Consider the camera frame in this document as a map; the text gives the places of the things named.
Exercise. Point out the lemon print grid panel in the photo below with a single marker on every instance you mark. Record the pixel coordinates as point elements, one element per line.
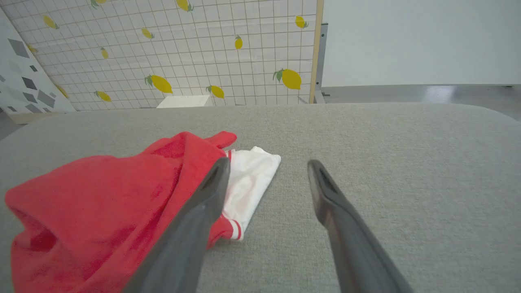
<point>203,49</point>

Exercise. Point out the white box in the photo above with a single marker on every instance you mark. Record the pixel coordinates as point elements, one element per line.
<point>185,101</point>

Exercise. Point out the red white-sleeved jersey garment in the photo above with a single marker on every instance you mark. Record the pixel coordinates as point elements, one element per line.
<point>101,195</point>

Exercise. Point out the wooden panel frame strip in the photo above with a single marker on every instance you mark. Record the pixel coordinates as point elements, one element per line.
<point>316,49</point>

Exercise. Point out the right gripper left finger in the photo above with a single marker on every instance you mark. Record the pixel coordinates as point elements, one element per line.
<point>191,228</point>

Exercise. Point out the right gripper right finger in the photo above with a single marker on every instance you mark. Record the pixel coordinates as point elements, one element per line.
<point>350,244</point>

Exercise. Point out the grey metal post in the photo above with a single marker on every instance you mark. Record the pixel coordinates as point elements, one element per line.
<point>322,57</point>

